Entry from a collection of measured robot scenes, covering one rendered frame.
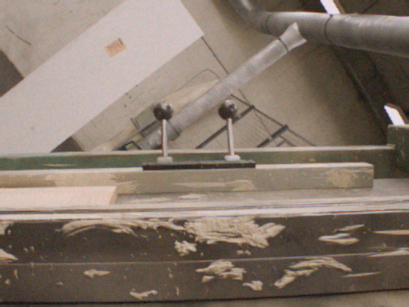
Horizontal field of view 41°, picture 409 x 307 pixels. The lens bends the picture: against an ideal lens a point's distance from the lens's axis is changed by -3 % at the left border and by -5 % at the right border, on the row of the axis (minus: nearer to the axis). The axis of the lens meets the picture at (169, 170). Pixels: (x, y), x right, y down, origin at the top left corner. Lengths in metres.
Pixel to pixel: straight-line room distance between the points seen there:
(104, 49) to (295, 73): 5.50
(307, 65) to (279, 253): 9.20
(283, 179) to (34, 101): 3.72
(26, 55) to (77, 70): 4.49
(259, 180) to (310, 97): 8.74
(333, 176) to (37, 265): 0.69
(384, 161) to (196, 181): 0.51
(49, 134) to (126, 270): 4.21
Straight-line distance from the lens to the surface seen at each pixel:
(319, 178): 1.04
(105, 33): 4.54
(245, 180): 1.01
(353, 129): 10.17
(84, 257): 0.46
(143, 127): 6.60
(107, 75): 4.56
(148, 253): 0.45
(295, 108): 9.67
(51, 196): 0.91
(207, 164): 1.00
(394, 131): 1.36
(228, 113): 1.05
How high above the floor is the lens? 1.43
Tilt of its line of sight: 3 degrees down
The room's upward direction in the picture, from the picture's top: 53 degrees clockwise
